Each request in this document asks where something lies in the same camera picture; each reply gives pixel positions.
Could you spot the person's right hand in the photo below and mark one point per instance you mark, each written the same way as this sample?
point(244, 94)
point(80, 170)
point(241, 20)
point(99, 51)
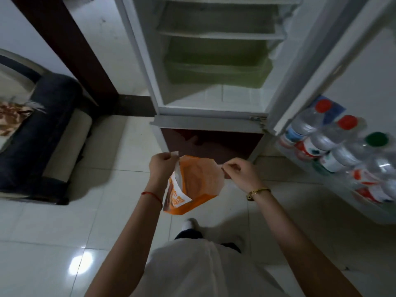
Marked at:
point(244, 177)

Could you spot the person's left hand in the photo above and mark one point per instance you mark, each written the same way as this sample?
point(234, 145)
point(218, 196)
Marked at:
point(159, 170)

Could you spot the person's left fingers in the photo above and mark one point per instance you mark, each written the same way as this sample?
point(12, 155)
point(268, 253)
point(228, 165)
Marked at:
point(168, 159)

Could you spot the person's right fingers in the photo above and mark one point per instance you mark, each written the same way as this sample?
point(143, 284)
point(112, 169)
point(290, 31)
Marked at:
point(232, 167)

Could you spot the orange snack bag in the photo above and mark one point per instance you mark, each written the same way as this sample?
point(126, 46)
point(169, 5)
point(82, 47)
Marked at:
point(198, 182)

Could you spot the person's right forearm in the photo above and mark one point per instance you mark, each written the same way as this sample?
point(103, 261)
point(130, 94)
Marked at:
point(297, 244)

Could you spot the person's left forearm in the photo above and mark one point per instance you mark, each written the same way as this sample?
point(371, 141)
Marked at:
point(130, 244)

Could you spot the person's white shoe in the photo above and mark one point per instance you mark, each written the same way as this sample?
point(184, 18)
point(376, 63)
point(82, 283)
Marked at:
point(189, 224)

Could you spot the person's dark trousers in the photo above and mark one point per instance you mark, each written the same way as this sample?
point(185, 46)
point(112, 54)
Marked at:
point(193, 235)

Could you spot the red cap water bottle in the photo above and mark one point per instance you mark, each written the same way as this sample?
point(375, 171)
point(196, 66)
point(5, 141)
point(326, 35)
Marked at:
point(328, 137)
point(304, 123)

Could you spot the white refrigerator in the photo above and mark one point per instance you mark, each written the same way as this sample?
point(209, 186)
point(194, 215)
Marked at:
point(213, 68)

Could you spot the green crisper drawer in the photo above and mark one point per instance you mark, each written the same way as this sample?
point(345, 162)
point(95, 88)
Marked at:
point(216, 66)

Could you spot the person's white shirt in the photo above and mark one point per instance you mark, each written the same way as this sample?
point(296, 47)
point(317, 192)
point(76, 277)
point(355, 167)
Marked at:
point(204, 270)

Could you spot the green cap water bottle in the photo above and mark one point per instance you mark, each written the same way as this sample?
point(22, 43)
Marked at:
point(352, 153)

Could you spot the white refrigerator door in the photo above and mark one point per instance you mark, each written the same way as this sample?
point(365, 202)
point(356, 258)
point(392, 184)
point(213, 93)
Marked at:
point(340, 105)

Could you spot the dark blue sofa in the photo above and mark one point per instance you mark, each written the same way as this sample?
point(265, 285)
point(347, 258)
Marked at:
point(40, 136)

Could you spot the white refrigerator shelf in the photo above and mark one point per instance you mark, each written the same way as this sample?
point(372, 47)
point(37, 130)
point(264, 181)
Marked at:
point(221, 33)

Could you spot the clear bottle with orange label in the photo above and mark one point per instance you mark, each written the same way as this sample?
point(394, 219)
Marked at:
point(376, 182)

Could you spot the brown patterned cushion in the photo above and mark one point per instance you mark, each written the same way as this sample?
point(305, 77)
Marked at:
point(12, 115)

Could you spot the dark wooden door frame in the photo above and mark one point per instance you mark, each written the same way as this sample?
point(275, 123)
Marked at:
point(68, 49)

